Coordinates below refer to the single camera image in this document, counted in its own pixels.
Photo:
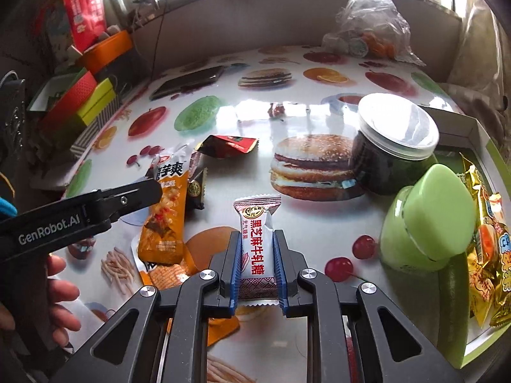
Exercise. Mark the white red-print candy packet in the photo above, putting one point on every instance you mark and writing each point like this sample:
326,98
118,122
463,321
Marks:
255,247

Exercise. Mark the small dark snack packet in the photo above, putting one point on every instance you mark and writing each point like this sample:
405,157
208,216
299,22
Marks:
197,191

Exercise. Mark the black patterned object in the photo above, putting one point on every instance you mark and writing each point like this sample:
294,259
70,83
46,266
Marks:
14,119

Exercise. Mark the long yellow blue-print snack packet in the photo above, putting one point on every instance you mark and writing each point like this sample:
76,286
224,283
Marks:
502,263

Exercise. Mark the red box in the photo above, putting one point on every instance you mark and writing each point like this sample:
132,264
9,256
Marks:
72,95

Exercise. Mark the orange chip snack packet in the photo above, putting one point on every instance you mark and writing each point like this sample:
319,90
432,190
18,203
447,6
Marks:
167,223

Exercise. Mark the dark red snack packet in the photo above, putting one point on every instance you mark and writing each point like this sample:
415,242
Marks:
227,145

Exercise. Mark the green and white box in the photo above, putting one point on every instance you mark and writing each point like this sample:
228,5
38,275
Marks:
451,307

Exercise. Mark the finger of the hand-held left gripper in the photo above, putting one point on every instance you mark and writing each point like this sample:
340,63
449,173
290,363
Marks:
139,195

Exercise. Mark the black smartphone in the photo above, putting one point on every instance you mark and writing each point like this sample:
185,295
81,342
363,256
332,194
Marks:
187,81

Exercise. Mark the small yellow snack packet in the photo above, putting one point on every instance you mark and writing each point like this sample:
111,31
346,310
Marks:
481,287

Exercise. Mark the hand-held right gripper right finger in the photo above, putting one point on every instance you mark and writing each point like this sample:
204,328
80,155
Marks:
279,271

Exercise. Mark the yellow-green box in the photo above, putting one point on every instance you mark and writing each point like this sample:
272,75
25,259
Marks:
98,103

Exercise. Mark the red printed bag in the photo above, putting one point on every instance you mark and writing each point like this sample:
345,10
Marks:
84,12

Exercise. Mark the clear jar with white lid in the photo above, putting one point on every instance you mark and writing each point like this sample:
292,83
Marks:
379,167

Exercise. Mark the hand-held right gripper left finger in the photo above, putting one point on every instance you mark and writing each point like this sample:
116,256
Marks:
235,271

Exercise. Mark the green glass jar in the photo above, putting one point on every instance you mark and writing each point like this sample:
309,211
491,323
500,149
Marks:
423,215

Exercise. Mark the long yellow orange-print snack packet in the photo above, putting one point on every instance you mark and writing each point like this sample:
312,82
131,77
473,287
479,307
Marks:
477,191

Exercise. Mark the person's left hand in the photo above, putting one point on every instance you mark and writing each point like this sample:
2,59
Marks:
60,295

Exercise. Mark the orange box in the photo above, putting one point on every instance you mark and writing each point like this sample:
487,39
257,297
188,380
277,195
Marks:
107,52

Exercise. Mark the clear plastic bag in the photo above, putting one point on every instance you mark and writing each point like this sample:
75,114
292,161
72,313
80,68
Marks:
371,12

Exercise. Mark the orange waffle print packet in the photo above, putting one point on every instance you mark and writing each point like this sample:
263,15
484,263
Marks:
167,277

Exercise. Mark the cream patterned curtain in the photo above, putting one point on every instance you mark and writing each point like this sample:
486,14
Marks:
479,48

